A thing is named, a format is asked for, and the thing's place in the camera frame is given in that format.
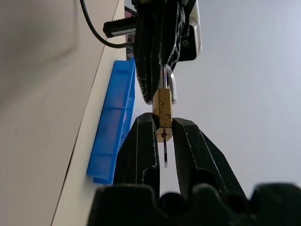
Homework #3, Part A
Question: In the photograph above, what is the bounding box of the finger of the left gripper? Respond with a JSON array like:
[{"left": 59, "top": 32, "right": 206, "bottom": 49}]
[
  {"left": 133, "top": 0, "right": 166, "bottom": 106},
  {"left": 161, "top": 0, "right": 190, "bottom": 73}
]

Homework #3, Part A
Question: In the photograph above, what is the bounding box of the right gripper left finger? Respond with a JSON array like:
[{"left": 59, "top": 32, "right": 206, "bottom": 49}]
[{"left": 113, "top": 112, "right": 161, "bottom": 190}]

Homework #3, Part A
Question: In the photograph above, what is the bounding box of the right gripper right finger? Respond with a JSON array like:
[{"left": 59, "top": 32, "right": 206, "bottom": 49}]
[{"left": 172, "top": 117, "right": 249, "bottom": 202}]

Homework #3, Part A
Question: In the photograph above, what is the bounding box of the small silver key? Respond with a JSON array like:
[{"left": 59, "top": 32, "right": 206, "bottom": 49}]
[{"left": 161, "top": 139, "right": 170, "bottom": 169}]

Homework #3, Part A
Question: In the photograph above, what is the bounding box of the small brass padlock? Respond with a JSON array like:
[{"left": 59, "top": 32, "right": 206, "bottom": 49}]
[{"left": 152, "top": 64, "right": 178, "bottom": 144}]

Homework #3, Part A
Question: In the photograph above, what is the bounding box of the grey open laptop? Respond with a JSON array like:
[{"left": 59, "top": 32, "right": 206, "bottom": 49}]
[{"left": 124, "top": 5, "right": 138, "bottom": 61}]

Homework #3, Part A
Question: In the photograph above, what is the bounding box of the blue plastic bin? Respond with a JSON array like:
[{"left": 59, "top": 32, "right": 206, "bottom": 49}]
[{"left": 86, "top": 58, "right": 137, "bottom": 186}]

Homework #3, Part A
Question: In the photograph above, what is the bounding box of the beige paper table mat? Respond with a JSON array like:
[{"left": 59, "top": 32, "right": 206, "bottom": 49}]
[
  {"left": 50, "top": 0, "right": 129, "bottom": 226},
  {"left": 0, "top": 0, "right": 123, "bottom": 226}
]

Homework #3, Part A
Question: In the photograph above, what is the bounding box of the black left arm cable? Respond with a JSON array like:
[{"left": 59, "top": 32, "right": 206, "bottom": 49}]
[{"left": 79, "top": 0, "right": 136, "bottom": 49}]

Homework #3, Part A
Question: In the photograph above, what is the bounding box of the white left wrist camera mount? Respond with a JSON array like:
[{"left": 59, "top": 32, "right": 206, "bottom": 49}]
[{"left": 179, "top": 0, "right": 203, "bottom": 62}]

